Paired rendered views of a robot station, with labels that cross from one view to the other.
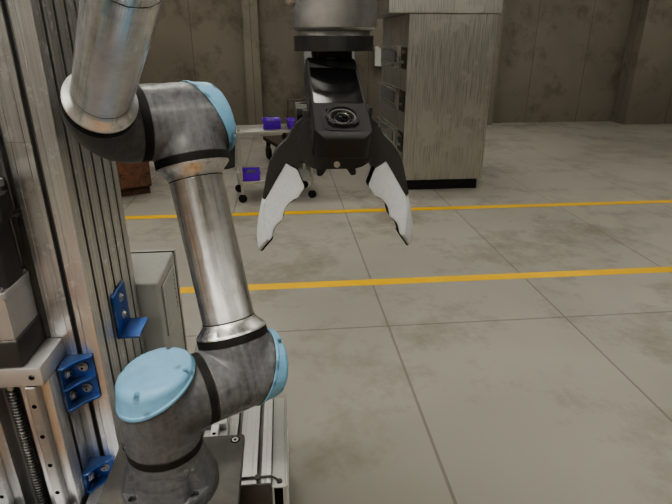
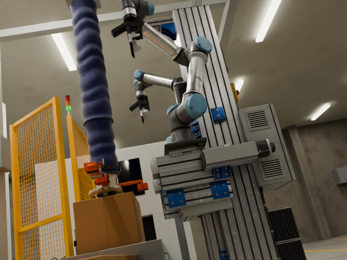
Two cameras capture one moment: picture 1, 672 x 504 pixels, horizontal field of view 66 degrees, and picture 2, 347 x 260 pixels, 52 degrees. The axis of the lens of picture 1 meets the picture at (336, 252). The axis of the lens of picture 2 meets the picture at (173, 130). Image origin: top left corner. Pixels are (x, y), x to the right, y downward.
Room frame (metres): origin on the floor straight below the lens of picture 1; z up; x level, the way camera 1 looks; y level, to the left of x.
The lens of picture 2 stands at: (0.62, -1.60, 0.51)
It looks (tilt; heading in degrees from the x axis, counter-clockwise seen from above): 19 degrees up; 90
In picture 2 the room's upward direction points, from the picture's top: 12 degrees counter-clockwise
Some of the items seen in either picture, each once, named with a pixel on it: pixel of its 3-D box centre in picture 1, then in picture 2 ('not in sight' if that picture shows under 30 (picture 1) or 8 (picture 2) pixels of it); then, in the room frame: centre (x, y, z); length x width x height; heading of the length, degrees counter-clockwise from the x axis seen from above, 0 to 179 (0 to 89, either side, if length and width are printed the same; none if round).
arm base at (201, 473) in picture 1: (168, 461); (182, 137); (0.65, 0.27, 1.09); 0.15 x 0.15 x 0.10
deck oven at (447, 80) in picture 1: (421, 93); not in sight; (7.05, -1.12, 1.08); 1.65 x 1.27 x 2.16; 6
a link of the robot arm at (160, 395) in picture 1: (163, 400); (178, 118); (0.65, 0.26, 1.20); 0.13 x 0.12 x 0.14; 126
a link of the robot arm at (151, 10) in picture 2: not in sight; (142, 9); (0.57, 0.08, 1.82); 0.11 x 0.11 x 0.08; 36
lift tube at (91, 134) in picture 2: not in sight; (97, 114); (0.02, 1.06, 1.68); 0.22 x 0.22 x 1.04
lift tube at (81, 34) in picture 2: not in sight; (90, 56); (0.02, 1.06, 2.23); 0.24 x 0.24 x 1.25
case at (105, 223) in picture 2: not in sight; (113, 230); (0.03, 1.05, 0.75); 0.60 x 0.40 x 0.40; 95
